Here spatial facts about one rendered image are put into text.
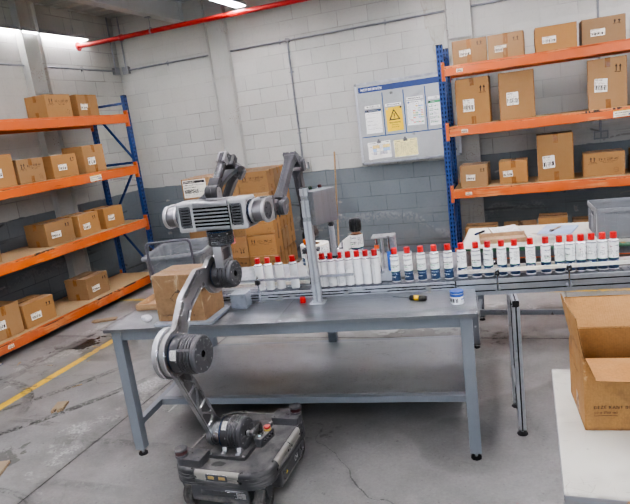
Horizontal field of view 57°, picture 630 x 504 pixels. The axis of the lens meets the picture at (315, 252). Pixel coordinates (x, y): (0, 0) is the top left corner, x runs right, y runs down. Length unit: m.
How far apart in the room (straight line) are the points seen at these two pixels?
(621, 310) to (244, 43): 6.93
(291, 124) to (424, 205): 2.12
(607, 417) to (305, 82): 6.65
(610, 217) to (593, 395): 2.57
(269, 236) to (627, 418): 5.33
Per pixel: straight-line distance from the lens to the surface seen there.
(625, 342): 2.30
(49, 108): 7.14
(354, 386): 3.73
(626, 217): 4.52
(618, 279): 3.47
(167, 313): 3.43
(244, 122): 8.47
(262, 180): 6.82
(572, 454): 1.99
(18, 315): 6.57
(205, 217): 3.00
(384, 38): 7.84
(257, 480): 3.02
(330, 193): 3.31
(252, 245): 7.00
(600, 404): 2.09
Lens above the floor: 1.83
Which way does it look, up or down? 12 degrees down
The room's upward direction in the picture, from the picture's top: 7 degrees counter-clockwise
